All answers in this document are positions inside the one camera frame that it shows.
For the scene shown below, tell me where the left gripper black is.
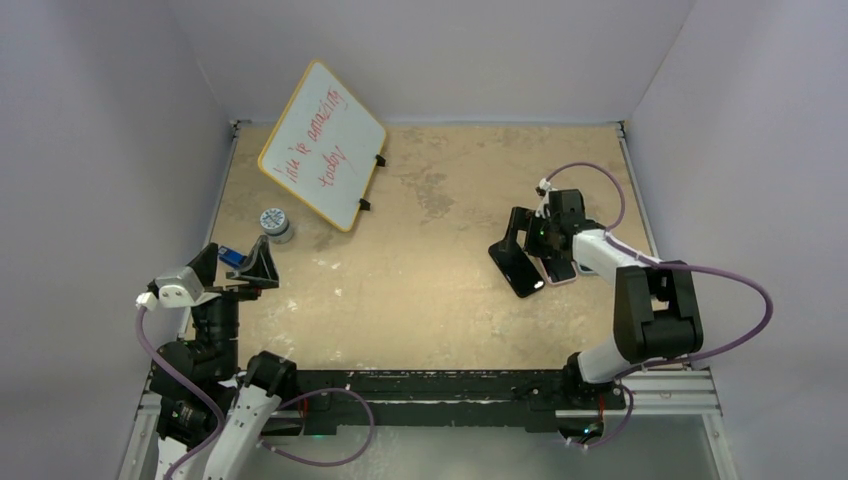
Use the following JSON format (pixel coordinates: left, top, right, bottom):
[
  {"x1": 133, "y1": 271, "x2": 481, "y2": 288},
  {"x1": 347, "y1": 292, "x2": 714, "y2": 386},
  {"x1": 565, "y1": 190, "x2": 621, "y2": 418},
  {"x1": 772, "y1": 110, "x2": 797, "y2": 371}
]
[{"x1": 186, "y1": 233, "x2": 277, "y2": 375}]

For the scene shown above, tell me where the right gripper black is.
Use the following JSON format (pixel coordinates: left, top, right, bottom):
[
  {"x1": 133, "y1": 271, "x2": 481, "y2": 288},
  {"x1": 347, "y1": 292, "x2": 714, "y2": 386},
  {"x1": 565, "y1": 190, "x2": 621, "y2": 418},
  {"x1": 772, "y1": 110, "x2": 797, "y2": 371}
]
[{"x1": 499, "y1": 206, "x2": 562, "y2": 262}]

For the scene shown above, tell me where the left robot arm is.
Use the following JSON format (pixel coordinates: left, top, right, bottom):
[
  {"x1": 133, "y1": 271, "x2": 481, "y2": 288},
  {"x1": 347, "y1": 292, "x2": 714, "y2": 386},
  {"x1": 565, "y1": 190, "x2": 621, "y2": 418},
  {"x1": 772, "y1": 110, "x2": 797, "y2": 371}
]
[{"x1": 136, "y1": 235, "x2": 298, "y2": 479}]

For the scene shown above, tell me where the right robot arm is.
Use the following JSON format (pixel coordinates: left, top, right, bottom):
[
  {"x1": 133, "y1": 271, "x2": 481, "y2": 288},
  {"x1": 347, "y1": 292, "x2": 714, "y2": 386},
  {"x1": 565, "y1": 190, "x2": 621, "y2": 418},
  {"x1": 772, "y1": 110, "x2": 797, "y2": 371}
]
[{"x1": 488, "y1": 189, "x2": 703, "y2": 407}]

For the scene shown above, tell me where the blue black stapler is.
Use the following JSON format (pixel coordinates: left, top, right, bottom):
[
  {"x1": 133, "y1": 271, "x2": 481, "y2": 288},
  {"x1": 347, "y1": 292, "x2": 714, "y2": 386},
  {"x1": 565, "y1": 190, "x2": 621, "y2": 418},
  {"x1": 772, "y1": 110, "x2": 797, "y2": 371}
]
[{"x1": 217, "y1": 245, "x2": 247, "y2": 269}]

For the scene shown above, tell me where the small grey tape roll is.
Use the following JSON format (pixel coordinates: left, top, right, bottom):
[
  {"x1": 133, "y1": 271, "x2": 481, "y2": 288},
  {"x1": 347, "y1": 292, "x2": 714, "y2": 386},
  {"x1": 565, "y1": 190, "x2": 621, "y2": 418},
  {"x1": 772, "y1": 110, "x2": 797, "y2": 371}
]
[{"x1": 259, "y1": 207, "x2": 294, "y2": 244}]

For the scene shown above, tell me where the white board yellow frame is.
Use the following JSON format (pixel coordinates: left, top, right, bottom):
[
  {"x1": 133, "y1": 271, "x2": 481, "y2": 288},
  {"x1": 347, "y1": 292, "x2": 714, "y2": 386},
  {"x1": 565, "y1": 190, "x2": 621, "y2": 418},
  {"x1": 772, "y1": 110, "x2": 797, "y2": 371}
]
[{"x1": 258, "y1": 60, "x2": 387, "y2": 232}]

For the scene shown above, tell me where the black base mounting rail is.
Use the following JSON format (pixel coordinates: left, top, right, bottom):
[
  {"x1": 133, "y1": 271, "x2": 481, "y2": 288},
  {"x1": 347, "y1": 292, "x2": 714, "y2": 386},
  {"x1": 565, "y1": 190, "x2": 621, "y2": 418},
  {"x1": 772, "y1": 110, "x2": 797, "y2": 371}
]
[{"x1": 265, "y1": 369, "x2": 628, "y2": 437}]

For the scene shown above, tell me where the aluminium frame rail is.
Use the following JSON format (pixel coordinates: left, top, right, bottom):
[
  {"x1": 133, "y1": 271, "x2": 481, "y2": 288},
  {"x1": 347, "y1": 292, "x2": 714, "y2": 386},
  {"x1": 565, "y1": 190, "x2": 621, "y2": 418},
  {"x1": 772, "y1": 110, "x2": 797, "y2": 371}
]
[{"x1": 555, "y1": 369, "x2": 722, "y2": 419}]

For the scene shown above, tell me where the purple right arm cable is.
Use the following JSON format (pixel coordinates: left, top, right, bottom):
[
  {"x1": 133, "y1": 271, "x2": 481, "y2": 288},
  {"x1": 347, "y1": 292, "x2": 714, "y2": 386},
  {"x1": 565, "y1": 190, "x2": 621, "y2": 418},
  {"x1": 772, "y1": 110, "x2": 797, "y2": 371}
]
[{"x1": 537, "y1": 162, "x2": 775, "y2": 452}]

